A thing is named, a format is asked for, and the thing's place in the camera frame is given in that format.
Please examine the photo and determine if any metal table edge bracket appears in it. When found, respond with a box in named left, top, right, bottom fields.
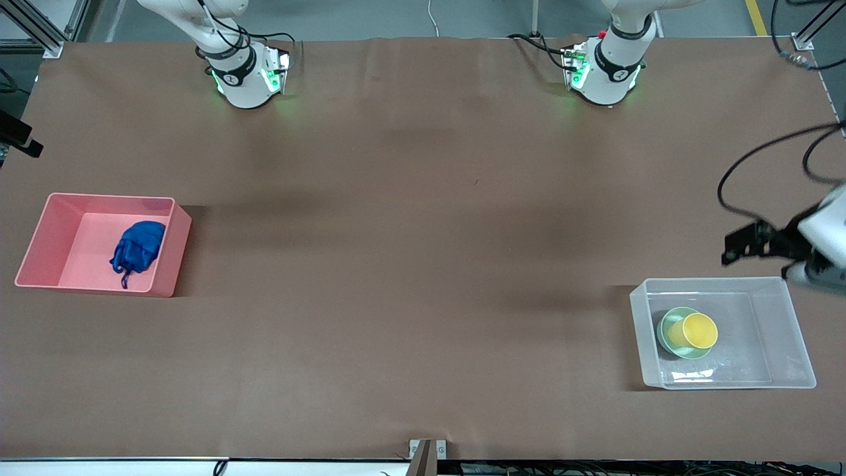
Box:
left=408, top=439, right=448, bottom=476

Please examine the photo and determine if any black right base cable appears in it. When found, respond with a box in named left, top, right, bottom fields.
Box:
left=195, top=0, right=296, bottom=57

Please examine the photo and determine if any clear plastic box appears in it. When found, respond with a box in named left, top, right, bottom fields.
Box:
left=629, top=276, right=817, bottom=391

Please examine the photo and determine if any blue cloth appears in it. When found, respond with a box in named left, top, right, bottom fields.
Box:
left=110, top=220, right=167, bottom=290

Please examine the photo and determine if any black left base cable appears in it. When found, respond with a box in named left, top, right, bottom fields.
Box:
left=508, top=33, right=569, bottom=70

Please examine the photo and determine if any pink plastic box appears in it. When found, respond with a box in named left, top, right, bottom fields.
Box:
left=15, top=192, right=192, bottom=299

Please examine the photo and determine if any right arm base connector plate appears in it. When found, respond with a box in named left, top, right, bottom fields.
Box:
left=263, top=48, right=293, bottom=95

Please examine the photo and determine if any light green bowl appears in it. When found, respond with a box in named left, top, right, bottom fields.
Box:
left=656, top=306, right=713, bottom=360

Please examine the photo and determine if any brown table cover sheet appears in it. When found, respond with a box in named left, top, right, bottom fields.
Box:
left=0, top=36, right=846, bottom=462

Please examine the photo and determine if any black base cable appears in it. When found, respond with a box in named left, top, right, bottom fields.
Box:
left=508, top=33, right=569, bottom=70
left=195, top=0, right=296, bottom=57

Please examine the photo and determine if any left arm base connector plate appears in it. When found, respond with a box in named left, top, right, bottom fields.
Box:
left=562, top=45, right=590, bottom=91

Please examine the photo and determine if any aluminium frame profile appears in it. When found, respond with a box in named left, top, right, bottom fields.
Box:
left=0, top=0, right=90, bottom=59
left=792, top=0, right=846, bottom=52

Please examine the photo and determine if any yellow cup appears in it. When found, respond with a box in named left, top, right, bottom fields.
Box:
left=666, top=313, right=719, bottom=350

